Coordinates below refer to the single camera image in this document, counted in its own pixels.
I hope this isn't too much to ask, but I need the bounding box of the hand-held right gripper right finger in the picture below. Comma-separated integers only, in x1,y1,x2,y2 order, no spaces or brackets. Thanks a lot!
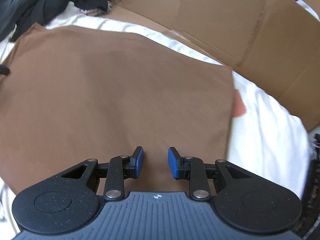
167,147,253,202

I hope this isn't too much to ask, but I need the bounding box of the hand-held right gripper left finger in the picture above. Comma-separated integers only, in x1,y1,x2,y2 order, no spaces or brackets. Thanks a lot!
61,146,145,202

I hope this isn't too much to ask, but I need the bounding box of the brown printed t-shirt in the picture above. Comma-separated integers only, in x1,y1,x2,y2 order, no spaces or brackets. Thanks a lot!
0,22,237,198

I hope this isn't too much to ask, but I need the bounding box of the crumpled black garment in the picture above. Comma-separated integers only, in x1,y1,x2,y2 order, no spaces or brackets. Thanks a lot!
10,0,108,43

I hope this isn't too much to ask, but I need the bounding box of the cream bear-print bed sheet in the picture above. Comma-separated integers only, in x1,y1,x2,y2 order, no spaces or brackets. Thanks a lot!
0,1,314,230

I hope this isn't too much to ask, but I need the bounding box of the floral patterned cloth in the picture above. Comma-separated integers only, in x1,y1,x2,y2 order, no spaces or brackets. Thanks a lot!
76,1,113,17

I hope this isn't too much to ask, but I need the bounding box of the folded black garment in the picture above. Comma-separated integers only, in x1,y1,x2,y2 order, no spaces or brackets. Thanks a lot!
299,130,320,240

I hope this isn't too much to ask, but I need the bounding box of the flattened cardboard box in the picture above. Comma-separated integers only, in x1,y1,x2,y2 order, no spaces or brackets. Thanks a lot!
96,0,320,132

